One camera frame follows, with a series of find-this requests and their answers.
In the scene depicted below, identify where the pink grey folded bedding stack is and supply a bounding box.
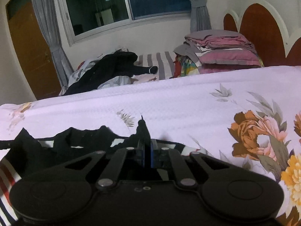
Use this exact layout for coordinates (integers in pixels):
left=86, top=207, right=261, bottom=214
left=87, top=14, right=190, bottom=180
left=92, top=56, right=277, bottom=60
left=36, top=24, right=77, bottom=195
left=173, top=30, right=264, bottom=75

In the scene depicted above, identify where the grey right curtain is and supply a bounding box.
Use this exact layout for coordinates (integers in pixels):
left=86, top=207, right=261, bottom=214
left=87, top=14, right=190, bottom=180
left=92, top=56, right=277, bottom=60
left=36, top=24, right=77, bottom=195
left=189, top=0, right=211, bottom=33

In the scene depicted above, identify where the grey left curtain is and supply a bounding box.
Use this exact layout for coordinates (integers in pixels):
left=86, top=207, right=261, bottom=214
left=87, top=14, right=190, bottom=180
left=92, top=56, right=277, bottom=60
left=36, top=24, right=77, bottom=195
left=31, top=0, right=73, bottom=86

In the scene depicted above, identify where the white framed window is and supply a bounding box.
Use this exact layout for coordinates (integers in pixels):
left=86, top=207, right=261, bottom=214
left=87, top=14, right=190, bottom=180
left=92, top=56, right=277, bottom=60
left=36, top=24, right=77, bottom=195
left=58, top=0, right=191, bottom=45

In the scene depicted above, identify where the black garment pile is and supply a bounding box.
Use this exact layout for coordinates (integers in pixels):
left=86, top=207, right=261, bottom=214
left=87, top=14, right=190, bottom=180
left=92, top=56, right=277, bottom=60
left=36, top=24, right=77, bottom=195
left=63, top=50, right=158, bottom=96

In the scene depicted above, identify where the grey white striped mattress sheet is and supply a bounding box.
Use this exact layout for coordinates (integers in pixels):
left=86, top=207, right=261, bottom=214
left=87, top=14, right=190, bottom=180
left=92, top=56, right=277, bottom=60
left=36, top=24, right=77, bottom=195
left=134, top=51, right=176, bottom=80

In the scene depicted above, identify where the pink floral bed sheet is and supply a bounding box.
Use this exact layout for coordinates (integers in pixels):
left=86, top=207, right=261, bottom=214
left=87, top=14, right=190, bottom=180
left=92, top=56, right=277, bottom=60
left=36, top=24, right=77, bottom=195
left=1, top=66, right=300, bottom=225

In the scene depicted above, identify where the red white scalloped headboard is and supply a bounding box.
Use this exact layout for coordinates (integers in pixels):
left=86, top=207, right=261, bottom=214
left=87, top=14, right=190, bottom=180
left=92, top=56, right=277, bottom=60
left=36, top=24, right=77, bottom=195
left=223, top=0, right=300, bottom=67

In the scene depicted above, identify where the colourful cartoon pillow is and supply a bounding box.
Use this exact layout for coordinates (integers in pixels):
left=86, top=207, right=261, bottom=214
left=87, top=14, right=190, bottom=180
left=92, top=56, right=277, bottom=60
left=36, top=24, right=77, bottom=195
left=173, top=54, right=199, bottom=78

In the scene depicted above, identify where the white grey patterned cloth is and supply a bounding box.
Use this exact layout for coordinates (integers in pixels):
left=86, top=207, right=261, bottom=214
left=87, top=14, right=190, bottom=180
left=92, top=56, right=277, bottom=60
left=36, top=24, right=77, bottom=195
left=59, top=48, right=158, bottom=96

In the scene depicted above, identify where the grey curtain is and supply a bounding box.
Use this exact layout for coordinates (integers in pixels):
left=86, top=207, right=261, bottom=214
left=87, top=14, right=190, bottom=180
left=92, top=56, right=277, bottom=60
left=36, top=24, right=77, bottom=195
left=189, top=0, right=211, bottom=33
left=31, top=0, right=73, bottom=86

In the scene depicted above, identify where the brown wooden door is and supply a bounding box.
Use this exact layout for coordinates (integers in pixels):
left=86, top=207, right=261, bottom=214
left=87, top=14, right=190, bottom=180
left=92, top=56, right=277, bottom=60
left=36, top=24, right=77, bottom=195
left=6, top=0, right=61, bottom=100

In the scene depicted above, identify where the white red black striped sweater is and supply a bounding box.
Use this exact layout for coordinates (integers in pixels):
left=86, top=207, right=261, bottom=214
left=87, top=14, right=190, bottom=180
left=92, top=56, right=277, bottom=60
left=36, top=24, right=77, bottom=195
left=1, top=126, right=201, bottom=225

